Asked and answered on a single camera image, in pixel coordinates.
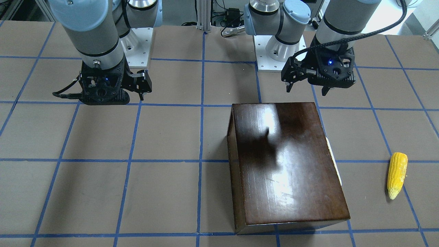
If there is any black gripper, working arm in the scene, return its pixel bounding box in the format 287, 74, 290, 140
281, 47, 356, 96

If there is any black gripper, screen arm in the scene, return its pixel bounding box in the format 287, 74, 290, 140
79, 57, 152, 105

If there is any light wood drawer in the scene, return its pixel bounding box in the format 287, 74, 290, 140
325, 136, 342, 186

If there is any yellow corn cob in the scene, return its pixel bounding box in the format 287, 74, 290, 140
387, 153, 408, 200

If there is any silver cylinder tool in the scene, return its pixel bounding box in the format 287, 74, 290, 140
221, 25, 246, 38

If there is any dark brown wooden cabinet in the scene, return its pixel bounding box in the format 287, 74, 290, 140
226, 102, 350, 235

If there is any black power adapter box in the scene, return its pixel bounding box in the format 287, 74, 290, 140
225, 8, 240, 23

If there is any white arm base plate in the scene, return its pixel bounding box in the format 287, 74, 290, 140
253, 35, 306, 72
121, 27, 154, 69

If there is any aluminium frame post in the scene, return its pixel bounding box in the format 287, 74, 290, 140
195, 0, 212, 33

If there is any black braided cable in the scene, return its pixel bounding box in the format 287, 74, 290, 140
293, 0, 407, 62

